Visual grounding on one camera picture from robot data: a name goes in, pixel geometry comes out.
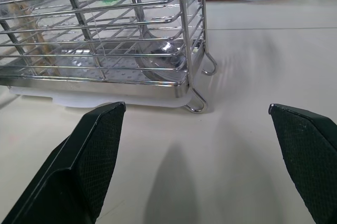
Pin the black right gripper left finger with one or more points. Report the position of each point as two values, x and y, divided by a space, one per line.
79 171

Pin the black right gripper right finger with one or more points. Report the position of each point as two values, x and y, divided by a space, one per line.
310 155

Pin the white plastic drip tray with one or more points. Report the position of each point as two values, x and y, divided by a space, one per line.
105 101

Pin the stainless steel spoon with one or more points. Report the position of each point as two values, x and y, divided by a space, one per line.
155 50

